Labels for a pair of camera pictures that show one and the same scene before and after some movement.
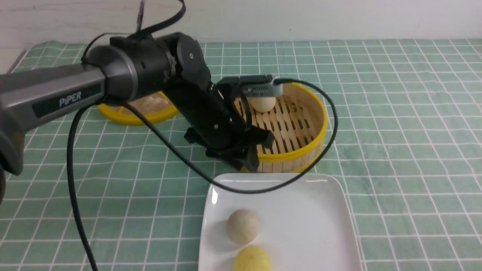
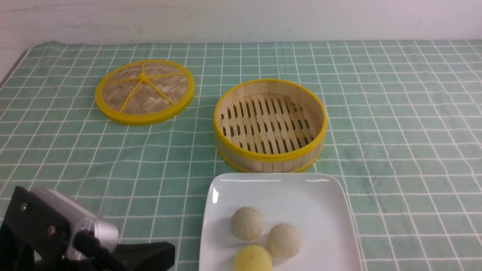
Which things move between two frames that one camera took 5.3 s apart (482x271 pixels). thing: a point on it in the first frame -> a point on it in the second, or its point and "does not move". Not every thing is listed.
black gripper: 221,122 -> 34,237
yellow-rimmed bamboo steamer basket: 299,121 does not move
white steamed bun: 262,104 -> 284,240
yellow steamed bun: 252,259 does not move
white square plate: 307,226 does not move
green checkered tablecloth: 403,140 does not move
